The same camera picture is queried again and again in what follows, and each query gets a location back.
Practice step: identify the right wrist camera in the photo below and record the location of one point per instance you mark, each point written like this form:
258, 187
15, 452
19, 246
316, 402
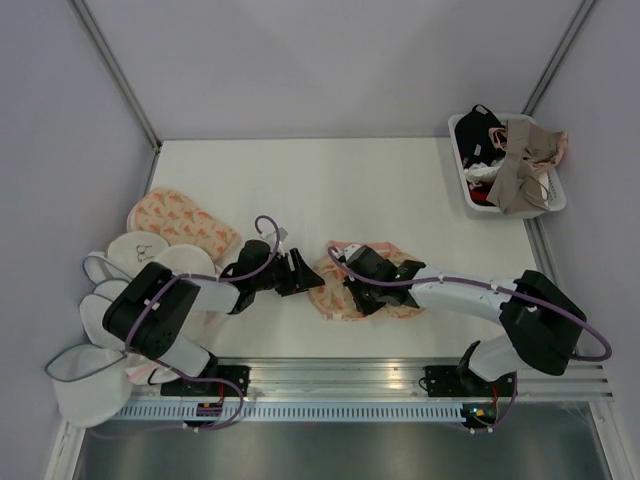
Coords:
351, 250

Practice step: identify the white slotted cable duct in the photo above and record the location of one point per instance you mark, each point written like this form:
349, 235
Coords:
192, 411

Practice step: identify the beige bra in basket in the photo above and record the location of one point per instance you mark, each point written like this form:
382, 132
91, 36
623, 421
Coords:
530, 153

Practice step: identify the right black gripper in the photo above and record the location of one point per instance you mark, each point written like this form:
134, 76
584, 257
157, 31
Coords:
363, 307

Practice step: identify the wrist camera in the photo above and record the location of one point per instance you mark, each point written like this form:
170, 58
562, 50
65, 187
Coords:
282, 234
351, 250

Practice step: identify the grey trimmed white mesh bag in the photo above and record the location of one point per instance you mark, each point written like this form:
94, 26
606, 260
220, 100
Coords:
90, 384

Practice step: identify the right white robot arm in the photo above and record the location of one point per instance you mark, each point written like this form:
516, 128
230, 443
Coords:
529, 309

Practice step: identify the tulip print mesh laundry bag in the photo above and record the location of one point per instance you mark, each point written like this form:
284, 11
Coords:
335, 302

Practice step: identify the white round laundry bag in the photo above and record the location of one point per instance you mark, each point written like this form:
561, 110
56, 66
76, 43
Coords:
185, 258
132, 251

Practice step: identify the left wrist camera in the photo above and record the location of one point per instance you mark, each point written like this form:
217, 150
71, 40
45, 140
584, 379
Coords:
282, 234

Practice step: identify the black bra in basket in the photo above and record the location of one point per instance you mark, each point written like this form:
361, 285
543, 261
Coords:
473, 137

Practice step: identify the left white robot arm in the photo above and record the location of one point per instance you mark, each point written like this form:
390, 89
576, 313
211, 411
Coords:
148, 316

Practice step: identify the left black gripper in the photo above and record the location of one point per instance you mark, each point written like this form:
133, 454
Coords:
300, 280

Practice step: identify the white plastic basket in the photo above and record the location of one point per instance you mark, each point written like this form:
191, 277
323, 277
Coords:
552, 188

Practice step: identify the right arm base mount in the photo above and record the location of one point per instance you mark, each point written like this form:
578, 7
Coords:
448, 381

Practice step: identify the aluminium mounting rail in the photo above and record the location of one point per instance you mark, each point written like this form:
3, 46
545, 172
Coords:
396, 379

